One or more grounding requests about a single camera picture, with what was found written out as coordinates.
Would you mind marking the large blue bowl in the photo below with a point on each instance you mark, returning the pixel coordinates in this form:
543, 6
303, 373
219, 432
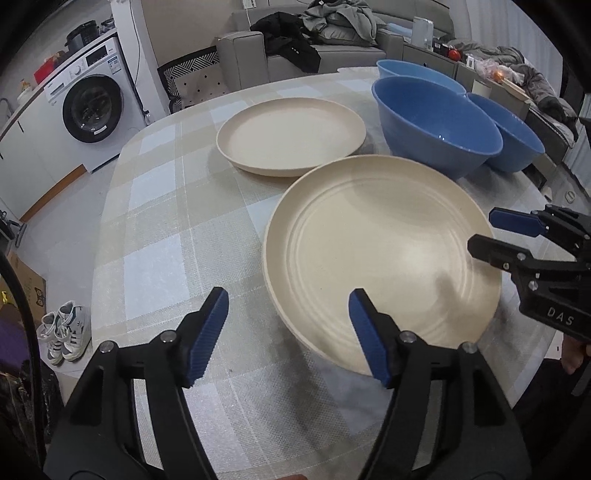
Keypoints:
429, 120

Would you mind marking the white kettle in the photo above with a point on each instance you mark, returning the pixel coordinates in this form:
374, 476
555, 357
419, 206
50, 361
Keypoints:
422, 32

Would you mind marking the clear plastic bag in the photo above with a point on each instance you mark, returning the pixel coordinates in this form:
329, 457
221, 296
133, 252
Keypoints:
487, 69

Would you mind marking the beige checked tablecloth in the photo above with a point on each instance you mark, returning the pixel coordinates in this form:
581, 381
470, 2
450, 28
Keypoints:
161, 230

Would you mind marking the beige cup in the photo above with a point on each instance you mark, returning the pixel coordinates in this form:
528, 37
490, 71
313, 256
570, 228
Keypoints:
481, 86

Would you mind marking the grey sofa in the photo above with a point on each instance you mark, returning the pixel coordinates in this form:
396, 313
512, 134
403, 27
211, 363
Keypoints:
249, 55

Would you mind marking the yellow bottle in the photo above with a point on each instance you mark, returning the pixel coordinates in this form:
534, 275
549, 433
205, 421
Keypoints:
24, 92

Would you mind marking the beige book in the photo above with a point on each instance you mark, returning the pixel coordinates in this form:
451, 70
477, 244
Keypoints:
515, 88

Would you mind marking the dark cloth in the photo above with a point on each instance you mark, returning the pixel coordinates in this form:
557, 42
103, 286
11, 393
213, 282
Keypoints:
549, 406

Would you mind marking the person's right hand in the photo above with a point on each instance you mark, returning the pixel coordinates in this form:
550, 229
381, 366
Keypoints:
575, 355

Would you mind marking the black pressure cooker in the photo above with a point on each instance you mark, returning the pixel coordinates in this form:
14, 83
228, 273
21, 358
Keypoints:
82, 37

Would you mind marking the dark bag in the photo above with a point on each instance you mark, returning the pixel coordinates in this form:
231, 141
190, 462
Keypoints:
18, 406

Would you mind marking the red box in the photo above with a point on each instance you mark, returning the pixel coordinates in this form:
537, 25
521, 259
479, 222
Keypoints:
46, 71

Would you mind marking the white washing machine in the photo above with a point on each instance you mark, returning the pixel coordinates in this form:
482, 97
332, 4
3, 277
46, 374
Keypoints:
106, 138

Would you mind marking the red apple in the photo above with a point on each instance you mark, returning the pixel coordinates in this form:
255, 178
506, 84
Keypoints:
455, 54

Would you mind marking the white cabinet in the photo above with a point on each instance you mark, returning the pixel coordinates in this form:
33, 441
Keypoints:
27, 152

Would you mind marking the grey blanket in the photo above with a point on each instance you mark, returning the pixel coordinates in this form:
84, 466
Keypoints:
535, 78

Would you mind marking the cardboard box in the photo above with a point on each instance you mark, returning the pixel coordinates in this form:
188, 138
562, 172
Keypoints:
23, 286

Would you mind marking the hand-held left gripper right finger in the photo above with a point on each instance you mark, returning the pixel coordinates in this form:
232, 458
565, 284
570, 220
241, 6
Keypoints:
369, 332

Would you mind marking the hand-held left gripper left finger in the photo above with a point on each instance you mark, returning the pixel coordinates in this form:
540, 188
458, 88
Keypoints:
210, 332

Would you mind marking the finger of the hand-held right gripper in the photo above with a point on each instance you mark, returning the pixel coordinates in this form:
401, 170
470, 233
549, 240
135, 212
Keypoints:
512, 220
498, 251

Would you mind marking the white power strip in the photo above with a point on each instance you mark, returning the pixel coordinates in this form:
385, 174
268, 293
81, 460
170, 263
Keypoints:
249, 3

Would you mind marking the black jacket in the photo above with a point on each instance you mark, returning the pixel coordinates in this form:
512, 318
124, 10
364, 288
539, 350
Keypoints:
286, 39

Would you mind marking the light blue pillow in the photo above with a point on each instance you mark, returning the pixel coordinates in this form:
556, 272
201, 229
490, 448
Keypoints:
395, 31

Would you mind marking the dark box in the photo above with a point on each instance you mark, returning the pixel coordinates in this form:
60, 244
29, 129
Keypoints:
441, 47

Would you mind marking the purple mat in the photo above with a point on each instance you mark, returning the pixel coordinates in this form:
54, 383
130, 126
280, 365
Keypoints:
11, 344

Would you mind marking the cream ribbed plate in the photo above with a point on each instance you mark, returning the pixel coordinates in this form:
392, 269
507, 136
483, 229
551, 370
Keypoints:
369, 240

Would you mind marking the small white device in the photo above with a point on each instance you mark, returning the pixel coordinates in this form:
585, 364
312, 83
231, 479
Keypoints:
469, 61

